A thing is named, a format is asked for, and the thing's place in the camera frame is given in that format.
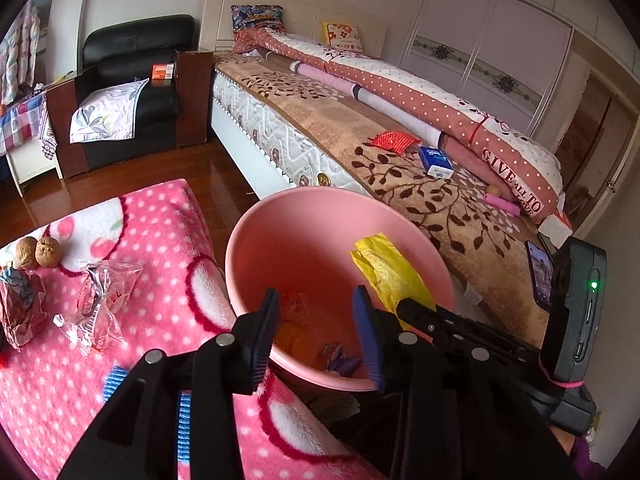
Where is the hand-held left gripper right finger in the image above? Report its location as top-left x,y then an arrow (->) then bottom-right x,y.
351,285 -> 547,480

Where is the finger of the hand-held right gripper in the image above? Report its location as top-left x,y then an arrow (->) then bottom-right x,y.
397,298 -> 541,356
400,312 -> 539,364

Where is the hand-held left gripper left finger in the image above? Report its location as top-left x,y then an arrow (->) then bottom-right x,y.
57,287 -> 282,480

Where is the orange plastic wrapper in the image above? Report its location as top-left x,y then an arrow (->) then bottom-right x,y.
275,320 -> 326,358

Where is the yellow plastic bag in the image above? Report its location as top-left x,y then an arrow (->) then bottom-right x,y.
350,232 -> 436,318

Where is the pink plastic bucket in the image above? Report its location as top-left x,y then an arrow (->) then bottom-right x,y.
225,187 -> 456,392

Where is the person's right forearm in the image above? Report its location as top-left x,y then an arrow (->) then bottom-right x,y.
547,425 -> 596,480

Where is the black smartphone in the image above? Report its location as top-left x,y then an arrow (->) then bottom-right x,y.
525,240 -> 557,314

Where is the pink ribbed cylinder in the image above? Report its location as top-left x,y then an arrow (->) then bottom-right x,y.
484,192 -> 521,217

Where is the pink polka dot blanket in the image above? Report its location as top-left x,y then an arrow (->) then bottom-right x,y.
0,178 -> 386,480

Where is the brown leaf pattern blanket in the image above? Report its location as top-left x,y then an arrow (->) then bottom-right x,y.
212,52 -> 553,346

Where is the blue white tissue pack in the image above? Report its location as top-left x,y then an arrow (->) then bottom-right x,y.
419,146 -> 455,178

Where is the clear plastic wrapper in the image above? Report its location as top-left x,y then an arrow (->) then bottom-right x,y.
52,305 -> 127,357
79,261 -> 143,311

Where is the brown wooden door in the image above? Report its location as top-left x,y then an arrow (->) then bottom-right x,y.
552,72 -> 636,226

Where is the red snack packet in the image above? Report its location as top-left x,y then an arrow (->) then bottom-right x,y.
372,130 -> 421,153

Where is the white bed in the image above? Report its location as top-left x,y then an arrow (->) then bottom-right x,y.
197,0 -> 576,321

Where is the brown walnut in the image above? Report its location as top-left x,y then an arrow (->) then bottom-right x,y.
14,236 -> 40,270
36,237 -> 63,267

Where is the pink polka dot quilt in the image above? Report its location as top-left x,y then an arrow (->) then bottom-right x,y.
232,25 -> 563,223

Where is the rolled pink white quilt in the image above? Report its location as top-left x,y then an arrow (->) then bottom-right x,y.
260,50 -> 451,148

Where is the white floral cloth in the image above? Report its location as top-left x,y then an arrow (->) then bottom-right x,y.
69,78 -> 150,143

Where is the patterned hanging cloth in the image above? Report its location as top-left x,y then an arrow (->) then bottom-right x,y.
37,92 -> 59,161

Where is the yellow floral pillow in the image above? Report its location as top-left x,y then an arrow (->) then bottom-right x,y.
321,21 -> 365,53

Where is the white wooden desk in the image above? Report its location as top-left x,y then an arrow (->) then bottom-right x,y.
2,135 -> 63,196

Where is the white sliding wardrobe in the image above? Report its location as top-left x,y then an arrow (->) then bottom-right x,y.
400,0 -> 576,136

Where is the cartoon print pillow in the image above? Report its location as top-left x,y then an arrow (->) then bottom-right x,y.
231,4 -> 285,36

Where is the checkered tablecloth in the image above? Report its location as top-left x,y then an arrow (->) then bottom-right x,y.
0,87 -> 48,153

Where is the black leather armchair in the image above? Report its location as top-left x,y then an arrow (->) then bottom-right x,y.
47,14 -> 216,178

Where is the pink puffer jacket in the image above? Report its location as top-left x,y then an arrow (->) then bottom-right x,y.
0,0 -> 41,106

